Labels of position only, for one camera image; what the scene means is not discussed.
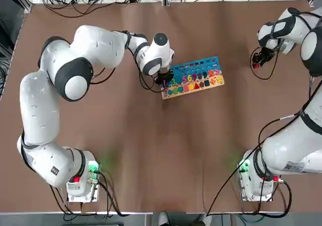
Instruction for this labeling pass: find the colourful wooden toy board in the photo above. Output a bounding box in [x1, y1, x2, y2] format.
[160, 56, 225, 101]

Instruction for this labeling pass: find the black cable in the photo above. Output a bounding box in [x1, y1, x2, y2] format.
[205, 112, 305, 216]

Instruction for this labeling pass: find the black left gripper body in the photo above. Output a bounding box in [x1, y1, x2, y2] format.
[154, 68, 175, 86]

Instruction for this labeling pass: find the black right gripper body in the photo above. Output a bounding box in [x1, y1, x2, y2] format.
[259, 46, 279, 60]

